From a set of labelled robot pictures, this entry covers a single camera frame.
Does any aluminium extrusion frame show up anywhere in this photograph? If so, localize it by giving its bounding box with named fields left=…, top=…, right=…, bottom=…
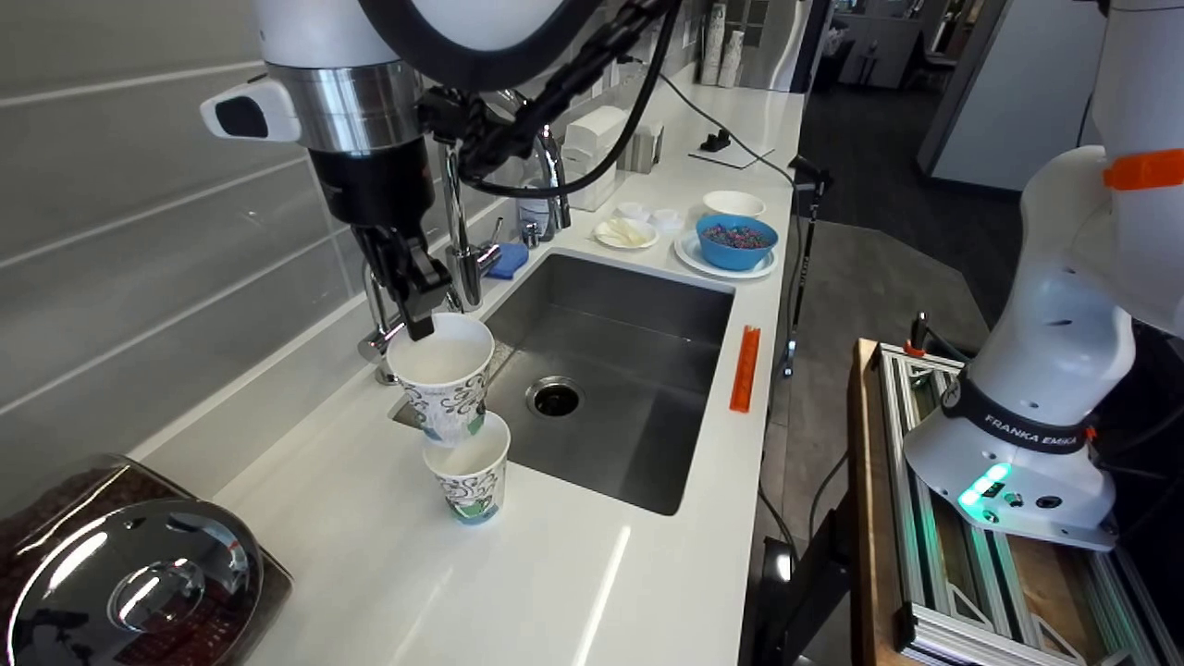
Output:
left=877, top=340, right=1184, bottom=666

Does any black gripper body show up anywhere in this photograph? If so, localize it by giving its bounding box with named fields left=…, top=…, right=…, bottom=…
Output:
left=306, top=137, right=436, bottom=255

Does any stainless steel sink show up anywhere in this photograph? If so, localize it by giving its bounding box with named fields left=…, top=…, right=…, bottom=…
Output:
left=391, top=251, right=735, bottom=517

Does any blue bowl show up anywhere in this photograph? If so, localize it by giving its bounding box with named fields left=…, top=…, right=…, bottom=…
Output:
left=694, top=211, right=785, bottom=274

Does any multicoloured bead pile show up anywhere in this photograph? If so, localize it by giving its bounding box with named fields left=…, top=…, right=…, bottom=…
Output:
left=709, top=217, right=771, bottom=247

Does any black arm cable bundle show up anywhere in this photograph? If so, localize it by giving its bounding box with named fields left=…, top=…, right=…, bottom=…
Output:
left=417, top=0, right=680, bottom=200

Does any white bowl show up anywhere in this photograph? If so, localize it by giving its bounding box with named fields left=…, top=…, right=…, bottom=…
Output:
left=700, top=186, right=771, bottom=226

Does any round sink drain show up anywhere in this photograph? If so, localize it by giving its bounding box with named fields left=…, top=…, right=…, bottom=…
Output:
left=525, top=372, right=583, bottom=423

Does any blue sponge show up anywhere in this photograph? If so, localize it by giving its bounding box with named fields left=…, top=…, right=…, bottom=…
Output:
left=479, top=240, right=532, bottom=281

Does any tall chrome gooseneck faucet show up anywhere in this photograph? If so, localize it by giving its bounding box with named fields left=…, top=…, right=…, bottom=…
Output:
left=436, top=113, right=577, bottom=313

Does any clear acrylic cup dispenser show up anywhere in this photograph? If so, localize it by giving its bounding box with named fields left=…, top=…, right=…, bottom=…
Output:
left=689, top=0, right=808, bottom=90

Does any black camera clamp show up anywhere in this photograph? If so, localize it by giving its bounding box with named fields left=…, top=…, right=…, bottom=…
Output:
left=777, top=150, right=832, bottom=382

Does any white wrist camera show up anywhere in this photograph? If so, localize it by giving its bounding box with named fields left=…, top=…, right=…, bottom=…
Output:
left=199, top=75, right=306, bottom=144

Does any steel napkin holder box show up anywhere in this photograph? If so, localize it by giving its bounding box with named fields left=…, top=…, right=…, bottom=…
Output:
left=565, top=102, right=671, bottom=177

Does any printed white paper cup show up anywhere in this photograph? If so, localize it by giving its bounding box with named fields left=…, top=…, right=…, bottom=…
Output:
left=383, top=312, right=498, bottom=445
left=421, top=409, right=514, bottom=529

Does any white cabinet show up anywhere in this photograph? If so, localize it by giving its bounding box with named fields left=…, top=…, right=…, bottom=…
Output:
left=927, top=0, right=1105, bottom=197

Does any small white plate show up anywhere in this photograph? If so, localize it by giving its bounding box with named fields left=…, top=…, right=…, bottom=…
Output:
left=592, top=214, right=662, bottom=255

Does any orange flat strip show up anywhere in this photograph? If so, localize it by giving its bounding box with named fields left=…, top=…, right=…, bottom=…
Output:
left=730, top=323, right=766, bottom=413

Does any small black plug adapter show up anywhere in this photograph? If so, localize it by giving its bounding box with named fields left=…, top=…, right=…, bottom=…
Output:
left=694, top=127, right=745, bottom=158

